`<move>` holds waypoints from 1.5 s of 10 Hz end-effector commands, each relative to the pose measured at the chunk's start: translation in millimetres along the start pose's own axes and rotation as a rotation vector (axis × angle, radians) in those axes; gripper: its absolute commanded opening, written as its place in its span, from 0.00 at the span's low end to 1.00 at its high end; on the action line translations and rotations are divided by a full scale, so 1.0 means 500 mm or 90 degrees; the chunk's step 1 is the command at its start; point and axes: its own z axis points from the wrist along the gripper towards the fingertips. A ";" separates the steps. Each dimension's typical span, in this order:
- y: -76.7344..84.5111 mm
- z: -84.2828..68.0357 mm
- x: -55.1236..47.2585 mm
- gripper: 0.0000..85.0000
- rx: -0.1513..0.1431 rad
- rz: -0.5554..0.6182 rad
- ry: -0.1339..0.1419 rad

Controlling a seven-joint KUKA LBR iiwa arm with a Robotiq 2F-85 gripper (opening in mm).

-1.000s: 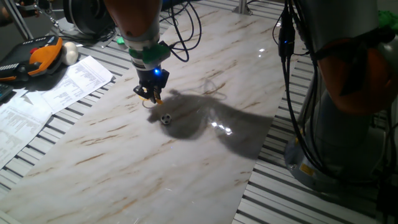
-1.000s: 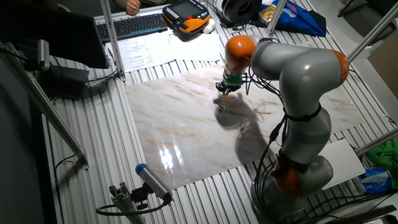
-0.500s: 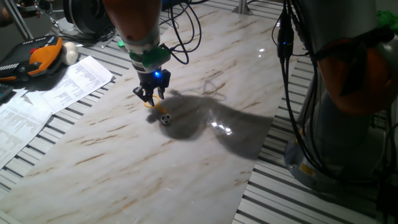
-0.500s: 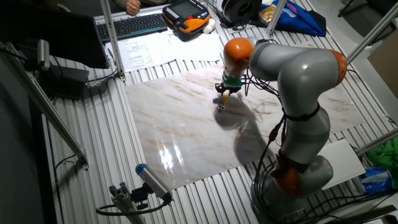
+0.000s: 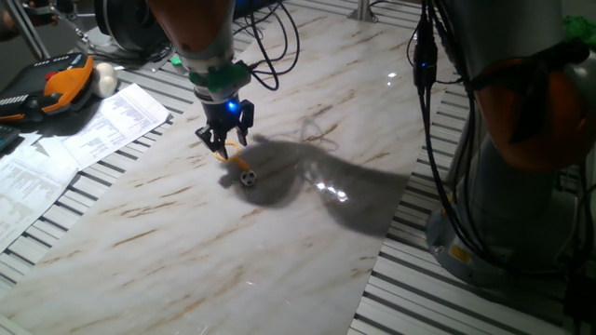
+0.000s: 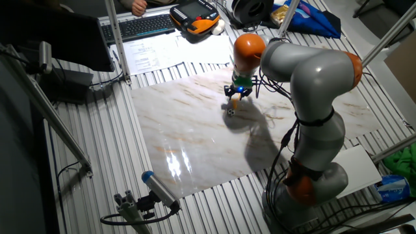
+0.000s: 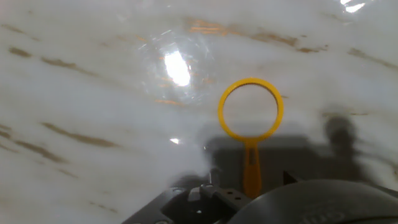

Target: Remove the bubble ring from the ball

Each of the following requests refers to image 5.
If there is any printed white paper sheet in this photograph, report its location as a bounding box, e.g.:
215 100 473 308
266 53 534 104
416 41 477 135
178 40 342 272
0 139 79 255
62 83 169 171

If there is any aluminium profile post with foot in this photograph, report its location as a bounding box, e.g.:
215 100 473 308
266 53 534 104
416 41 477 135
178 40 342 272
346 0 379 23

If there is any white rounded plastic object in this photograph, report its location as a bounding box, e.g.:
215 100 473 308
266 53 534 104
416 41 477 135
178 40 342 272
91 62 118 99

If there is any black filament spool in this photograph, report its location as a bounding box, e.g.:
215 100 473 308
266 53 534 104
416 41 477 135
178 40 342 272
94 0 173 55

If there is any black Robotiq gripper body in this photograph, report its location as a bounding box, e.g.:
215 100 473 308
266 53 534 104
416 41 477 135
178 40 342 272
199 90 244 140

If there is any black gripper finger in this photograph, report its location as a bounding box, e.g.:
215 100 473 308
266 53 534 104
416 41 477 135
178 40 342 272
236 99 256 147
195 125 230 160

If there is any orange grey teach pendant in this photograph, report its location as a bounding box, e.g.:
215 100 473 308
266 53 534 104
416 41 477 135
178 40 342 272
0 52 95 123

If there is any green cloth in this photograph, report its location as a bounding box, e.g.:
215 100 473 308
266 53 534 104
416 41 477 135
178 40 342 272
562 15 596 47

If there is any marble pattern board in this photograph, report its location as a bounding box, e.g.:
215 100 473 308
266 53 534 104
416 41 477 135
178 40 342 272
0 0 460 335

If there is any thin grey metal rod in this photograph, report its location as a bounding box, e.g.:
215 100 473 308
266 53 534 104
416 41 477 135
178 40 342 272
4 0 51 60

